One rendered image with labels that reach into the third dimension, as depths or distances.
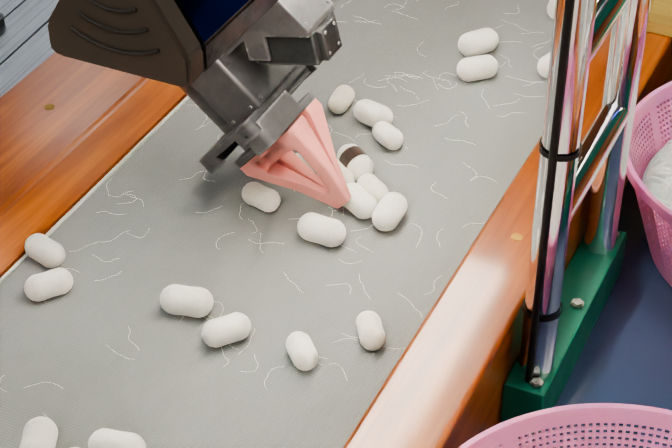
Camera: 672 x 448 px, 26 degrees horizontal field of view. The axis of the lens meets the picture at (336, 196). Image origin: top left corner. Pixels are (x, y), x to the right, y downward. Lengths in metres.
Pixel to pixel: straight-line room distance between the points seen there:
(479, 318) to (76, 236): 0.31
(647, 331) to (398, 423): 0.28
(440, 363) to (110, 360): 0.22
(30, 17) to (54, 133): 0.37
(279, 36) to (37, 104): 0.27
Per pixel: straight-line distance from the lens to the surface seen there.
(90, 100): 1.21
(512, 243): 1.05
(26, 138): 1.17
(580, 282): 1.10
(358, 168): 1.13
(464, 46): 1.29
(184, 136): 1.20
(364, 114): 1.19
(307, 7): 1.01
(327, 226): 1.06
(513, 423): 0.91
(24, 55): 1.47
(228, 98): 1.05
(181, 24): 0.69
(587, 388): 1.07
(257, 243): 1.08
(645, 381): 1.08
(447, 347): 0.96
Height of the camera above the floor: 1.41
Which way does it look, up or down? 37 degrees down
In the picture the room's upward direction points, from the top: straight up
